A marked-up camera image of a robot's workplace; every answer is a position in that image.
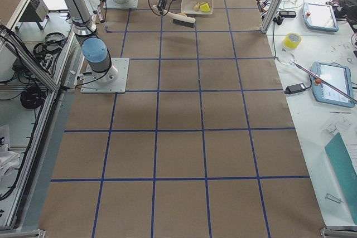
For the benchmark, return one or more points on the beige hand brush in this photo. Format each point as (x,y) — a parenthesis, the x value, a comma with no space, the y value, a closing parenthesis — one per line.
(177,19)

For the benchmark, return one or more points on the beige plastic dustpan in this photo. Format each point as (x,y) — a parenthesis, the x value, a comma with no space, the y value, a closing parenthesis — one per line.
(187,7)

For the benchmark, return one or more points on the croissant bread piece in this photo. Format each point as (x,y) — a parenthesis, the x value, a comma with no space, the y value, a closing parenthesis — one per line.
(197,5)

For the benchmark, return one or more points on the yellow green sponge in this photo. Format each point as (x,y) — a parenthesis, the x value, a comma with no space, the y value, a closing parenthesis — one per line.
(204,8)

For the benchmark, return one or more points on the grey metal box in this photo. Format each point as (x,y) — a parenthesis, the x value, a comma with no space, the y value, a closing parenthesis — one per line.
(35,12)

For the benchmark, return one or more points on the yellow tape roll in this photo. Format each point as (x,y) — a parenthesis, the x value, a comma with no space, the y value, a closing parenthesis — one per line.
(292,40)

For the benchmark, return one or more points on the black power adapter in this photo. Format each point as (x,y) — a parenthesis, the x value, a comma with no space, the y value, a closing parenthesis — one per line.
(296,88)

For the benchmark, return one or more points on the upper blue teach pendant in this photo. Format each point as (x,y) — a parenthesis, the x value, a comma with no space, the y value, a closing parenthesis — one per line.
(319,17)

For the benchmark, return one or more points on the blue teach pendant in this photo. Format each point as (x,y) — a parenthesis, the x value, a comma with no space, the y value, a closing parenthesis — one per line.
(319,17)
(337,75)

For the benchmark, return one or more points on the lower blue teach pendant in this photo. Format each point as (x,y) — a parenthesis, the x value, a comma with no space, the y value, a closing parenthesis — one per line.
(337,75)

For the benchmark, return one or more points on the teal folder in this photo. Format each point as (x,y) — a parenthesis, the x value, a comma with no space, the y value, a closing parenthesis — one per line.
(344,170)

